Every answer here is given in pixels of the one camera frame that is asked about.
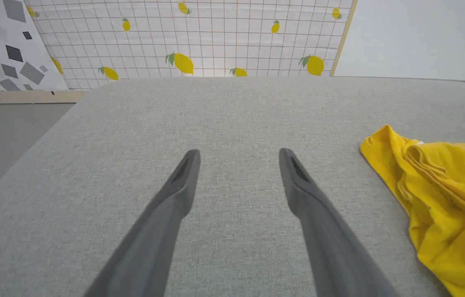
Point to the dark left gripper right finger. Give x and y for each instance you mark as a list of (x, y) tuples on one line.
[(331, 247)]

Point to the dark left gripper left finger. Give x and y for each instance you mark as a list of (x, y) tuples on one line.
[(154, 239)]

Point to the yellow cartoon print garment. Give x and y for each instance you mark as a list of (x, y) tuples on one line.
[(451, 194)]

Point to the lemon print partition panel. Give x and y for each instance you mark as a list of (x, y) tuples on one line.
[(224, 37)]

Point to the grey shapes partition panel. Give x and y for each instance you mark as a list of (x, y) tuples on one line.
[(1, 49)]

